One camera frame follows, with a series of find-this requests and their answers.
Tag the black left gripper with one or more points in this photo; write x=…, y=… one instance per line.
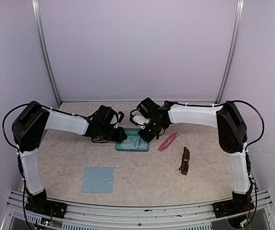
x=120, y=136

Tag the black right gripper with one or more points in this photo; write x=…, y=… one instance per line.
x=147, y=137

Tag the blue-green leather glasses case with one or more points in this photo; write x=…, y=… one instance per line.
x=130, y=132

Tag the pink sunglasses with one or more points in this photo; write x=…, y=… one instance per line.
x=168, y=141

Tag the brown sunglasses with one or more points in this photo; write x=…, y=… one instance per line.
x=184, y=168

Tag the blue cleaning cloth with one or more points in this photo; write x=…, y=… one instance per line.
x=133, y=143
x=98, y=180

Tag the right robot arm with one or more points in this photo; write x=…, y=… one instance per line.
x=226, y=118

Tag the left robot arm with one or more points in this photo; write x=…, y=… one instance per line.
x=35, y=119

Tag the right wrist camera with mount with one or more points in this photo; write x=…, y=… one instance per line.
x=138, y=120

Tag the left aluminium frame post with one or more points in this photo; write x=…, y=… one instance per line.
x=44, y=50

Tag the aluminium frame post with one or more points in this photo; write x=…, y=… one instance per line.
x=231, y=51
x=44, y=50

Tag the front aluminium rail base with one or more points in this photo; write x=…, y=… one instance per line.
x=79, y=216

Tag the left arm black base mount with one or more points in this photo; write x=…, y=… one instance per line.
x=41, y=205

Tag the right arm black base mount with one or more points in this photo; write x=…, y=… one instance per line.
x=239, y=203

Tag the right aluminium frame post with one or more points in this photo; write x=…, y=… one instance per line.
x=231, y=51

